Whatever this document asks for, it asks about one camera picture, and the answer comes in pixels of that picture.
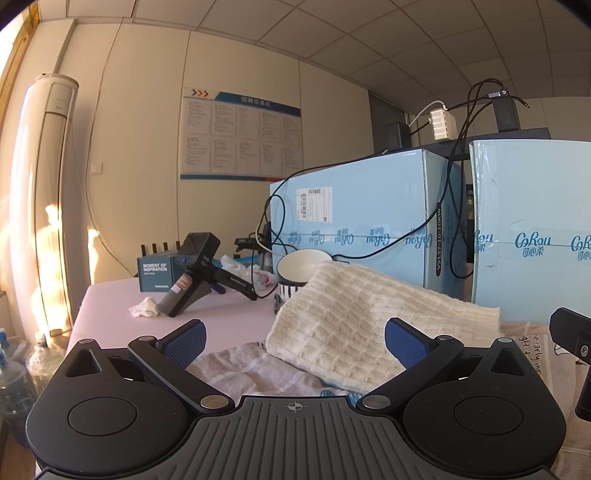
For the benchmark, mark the black desk gadget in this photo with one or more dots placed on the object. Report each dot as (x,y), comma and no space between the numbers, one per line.
(244,241)

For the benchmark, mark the white standing air conditioner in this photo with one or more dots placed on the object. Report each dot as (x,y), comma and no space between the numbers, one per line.
(46,184)

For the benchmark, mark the dark teal small box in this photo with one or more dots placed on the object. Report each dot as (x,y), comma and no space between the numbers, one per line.
(154,274)

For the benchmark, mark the light blue cardboard box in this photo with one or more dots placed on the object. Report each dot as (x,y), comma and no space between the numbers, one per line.
(531,194)

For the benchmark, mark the black router with antennas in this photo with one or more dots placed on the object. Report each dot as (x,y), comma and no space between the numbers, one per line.
(159,253)

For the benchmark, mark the white plastic bag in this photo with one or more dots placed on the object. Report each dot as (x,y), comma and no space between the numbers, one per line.
(242,270)

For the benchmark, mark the dark door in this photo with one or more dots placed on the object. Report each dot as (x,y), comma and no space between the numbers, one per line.
(381,110)

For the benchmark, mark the clear water jug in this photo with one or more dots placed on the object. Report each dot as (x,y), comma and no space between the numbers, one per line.
(44,364)
(14,392)

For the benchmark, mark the idle black gripper device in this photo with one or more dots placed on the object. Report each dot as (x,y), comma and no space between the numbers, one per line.
(198,258)

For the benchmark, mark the dark shelf board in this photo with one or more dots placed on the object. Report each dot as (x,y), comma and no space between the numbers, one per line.
(508,134)

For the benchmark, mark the wall notice poster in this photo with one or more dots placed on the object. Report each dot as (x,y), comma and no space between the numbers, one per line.
(240,134)

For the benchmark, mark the white power strip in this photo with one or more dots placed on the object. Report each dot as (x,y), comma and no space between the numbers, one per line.
(442,123)

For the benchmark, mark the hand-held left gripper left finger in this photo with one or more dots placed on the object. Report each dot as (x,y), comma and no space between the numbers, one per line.
(187,344)

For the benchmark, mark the light blue box with label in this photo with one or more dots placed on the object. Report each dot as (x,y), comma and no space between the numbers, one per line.
(369,194)

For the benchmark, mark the crumpled white tissue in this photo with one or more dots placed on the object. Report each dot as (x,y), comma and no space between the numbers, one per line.
(145,308)

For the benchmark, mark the white bowl with black stripes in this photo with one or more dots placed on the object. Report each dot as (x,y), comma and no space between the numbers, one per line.
(300,272)

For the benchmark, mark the white knitted towel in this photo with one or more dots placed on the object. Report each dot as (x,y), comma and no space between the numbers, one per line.
(346,314)

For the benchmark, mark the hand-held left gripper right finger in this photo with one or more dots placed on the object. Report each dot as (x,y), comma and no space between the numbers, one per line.
(406,344)

